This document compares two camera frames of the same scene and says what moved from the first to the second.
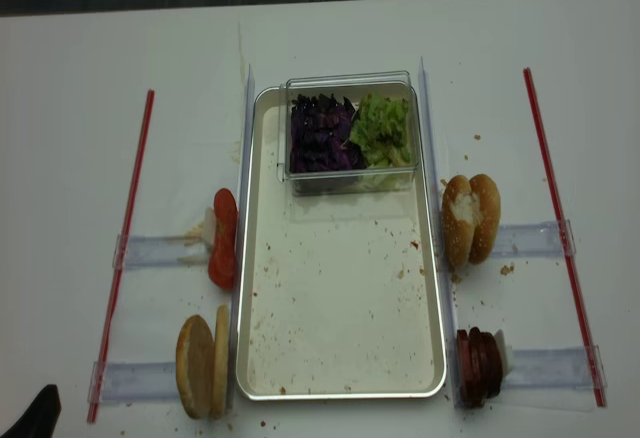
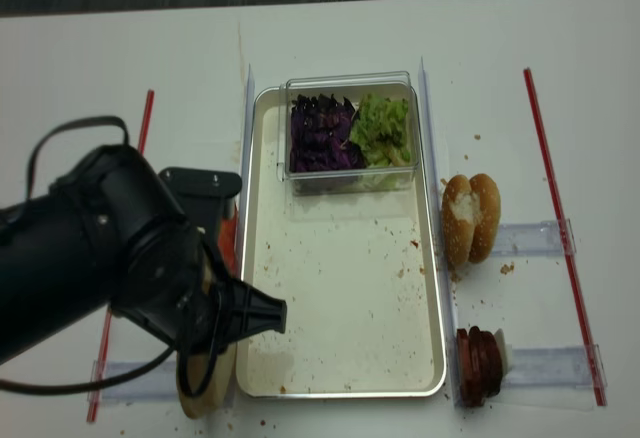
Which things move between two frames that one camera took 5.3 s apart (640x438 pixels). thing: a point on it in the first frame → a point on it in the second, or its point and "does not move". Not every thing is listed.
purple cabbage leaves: x=319 y=130 does not move
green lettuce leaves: x=382 y=128 does not move
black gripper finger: x=40 y=419 → x=167 y=282
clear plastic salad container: x=348 y=133 does not move
